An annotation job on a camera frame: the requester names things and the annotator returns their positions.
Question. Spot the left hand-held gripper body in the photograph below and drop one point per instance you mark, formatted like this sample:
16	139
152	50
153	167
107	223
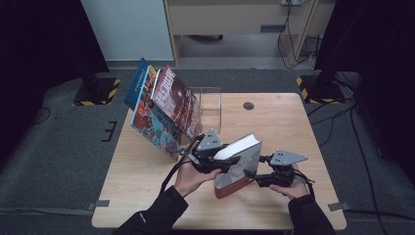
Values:
207	153

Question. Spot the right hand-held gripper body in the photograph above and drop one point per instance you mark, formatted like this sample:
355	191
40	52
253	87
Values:
280	169

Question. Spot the thick red grey book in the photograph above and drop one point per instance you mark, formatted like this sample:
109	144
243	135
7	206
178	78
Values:
239	176

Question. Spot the clear acrylic book rack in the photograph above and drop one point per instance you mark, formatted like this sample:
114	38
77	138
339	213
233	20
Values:
212	104

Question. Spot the colourful animal picture book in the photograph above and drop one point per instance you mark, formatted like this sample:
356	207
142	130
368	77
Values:
153	127

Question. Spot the brown magazine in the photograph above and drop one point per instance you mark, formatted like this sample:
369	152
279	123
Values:
177	101

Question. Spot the blue monster picture book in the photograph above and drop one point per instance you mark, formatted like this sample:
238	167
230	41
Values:
137	81

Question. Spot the person's right hand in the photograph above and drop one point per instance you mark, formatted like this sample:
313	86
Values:
295	191

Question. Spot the person's left hand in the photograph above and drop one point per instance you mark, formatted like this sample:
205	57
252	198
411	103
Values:
192	179

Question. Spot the dark round table grommet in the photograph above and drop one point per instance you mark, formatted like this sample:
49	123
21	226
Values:
248	105

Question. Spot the grey tape strip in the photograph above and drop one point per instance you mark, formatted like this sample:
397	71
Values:
338	206
98	205

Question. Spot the black stand with striped base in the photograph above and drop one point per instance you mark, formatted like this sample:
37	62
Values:
98	93
323	91

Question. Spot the light wooden desk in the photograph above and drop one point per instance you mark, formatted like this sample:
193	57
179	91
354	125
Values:
221	18

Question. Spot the white panel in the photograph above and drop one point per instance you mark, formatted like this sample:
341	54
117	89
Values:
130	29

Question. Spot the dark curtain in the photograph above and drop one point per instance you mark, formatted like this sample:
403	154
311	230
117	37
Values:
385	65
36	65

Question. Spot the white power strip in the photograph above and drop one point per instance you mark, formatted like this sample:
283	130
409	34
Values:
291	2

